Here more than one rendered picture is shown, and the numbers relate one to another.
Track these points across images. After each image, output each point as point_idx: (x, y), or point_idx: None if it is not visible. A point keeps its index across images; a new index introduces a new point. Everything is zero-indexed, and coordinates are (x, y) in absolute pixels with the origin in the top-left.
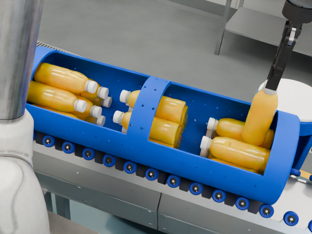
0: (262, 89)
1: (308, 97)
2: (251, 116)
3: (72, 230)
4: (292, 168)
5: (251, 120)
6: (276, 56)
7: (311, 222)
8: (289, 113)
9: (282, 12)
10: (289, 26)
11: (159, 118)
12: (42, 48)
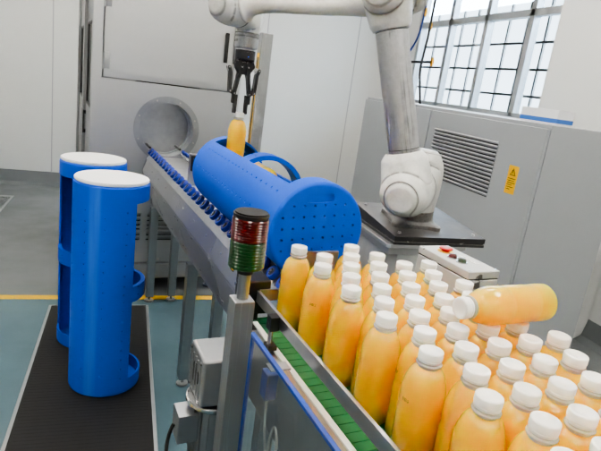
0: (241, 118)
1: (103, 173)
2: (244, 140)
3: (374, 213)
4: (197, 191)
5: (244, 143)
6: (234, 94)
7: None
8: (142, 178)
9: (250, 59)
10: (254, 64)
11: None
12: (308, 181)
